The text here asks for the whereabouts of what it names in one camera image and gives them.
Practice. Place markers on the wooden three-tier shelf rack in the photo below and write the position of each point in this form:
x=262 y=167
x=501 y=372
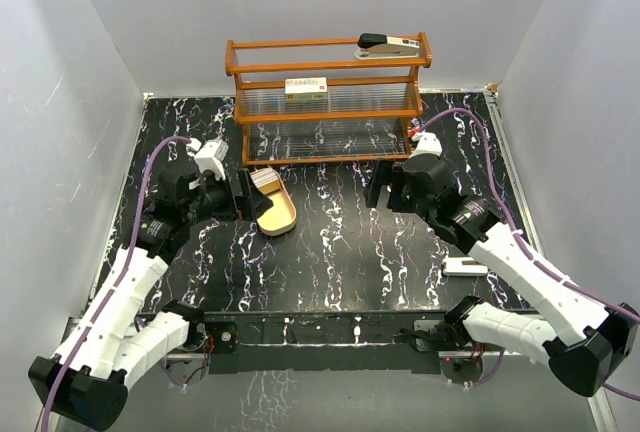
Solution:
x=368 y=113

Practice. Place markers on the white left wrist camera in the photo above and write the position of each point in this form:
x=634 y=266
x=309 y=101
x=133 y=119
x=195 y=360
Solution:
x=209 y=156

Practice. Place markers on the tan oval plastic tray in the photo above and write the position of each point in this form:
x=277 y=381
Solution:
x=282 y=216

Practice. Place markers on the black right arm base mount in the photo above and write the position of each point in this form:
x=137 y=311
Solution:
x=432 y=336

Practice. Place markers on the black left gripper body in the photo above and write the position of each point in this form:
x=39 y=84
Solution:
x=213 y=200

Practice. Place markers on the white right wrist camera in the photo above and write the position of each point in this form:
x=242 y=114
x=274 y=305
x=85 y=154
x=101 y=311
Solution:
x=425 y=143

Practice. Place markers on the small white flat device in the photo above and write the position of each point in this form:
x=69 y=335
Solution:
x=463 y=267

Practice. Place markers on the white staples box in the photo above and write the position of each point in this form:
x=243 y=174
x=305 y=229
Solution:
x=305 y=89

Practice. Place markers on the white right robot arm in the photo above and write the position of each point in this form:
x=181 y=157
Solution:
x=581 y=341

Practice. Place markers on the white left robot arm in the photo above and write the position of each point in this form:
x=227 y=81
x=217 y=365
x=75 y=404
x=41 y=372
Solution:
x=87 y=379

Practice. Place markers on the stack of cards in tray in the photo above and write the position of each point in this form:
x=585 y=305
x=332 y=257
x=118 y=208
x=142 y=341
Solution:
x=266 y=179

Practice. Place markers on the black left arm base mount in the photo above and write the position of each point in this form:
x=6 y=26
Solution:
x=221 y=337

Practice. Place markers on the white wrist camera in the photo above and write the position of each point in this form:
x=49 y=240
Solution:
x=425 y=143
x=209 y=156

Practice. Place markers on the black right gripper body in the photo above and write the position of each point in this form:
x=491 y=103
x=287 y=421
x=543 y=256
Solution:
x=419 y=202

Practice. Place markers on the black and white stapler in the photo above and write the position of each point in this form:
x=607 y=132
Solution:
x=379 y=46

